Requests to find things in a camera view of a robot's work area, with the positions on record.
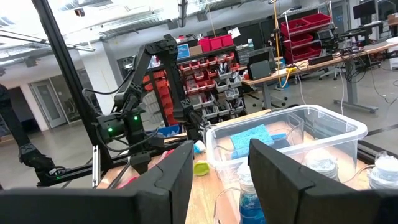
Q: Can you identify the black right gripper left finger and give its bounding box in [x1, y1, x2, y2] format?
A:
[0, 139, 195, 224]

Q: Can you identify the yellow workbench cable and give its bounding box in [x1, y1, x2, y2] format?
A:
[271, 0, 297, 88]

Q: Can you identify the blue dish soap bottle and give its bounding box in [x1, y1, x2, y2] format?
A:
[238, 163, 267, 224]
[303, 148, 340, 182]
[368, 151, 398, 191]

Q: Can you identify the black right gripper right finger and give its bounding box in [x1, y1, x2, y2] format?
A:
[248, 138, 398, 224]

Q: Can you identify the small cardboard box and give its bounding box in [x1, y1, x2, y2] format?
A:
[188, 45, 203, 57]

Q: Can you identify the grey monitor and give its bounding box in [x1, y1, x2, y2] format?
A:
[248, 49, 273, 81]

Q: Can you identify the tall clear plastic bin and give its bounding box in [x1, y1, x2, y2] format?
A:
[205, 104, 369, 187]

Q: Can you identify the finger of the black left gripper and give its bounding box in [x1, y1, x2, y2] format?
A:
[140, 151, 152, 175]
[129, 151, 142, 175]

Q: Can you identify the red storage bin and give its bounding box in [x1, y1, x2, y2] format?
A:
[198, 37, 211, 53]
[220, 34, 234, 48]
[210, 36, 223, 51]

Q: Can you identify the blue box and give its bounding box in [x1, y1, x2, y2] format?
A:
[177, 43, 191, 60]

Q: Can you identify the green dish brush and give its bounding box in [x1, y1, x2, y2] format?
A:
[193, 159, 211, 177]

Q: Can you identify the red bin wire shelf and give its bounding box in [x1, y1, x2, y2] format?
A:
[279, 12, 332, 65]

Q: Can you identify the wooden workbench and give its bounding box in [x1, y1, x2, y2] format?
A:
[241, 40, 398, 114]

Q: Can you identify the silver metal bracket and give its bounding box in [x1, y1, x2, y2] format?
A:
[91, 144, 101, 188]

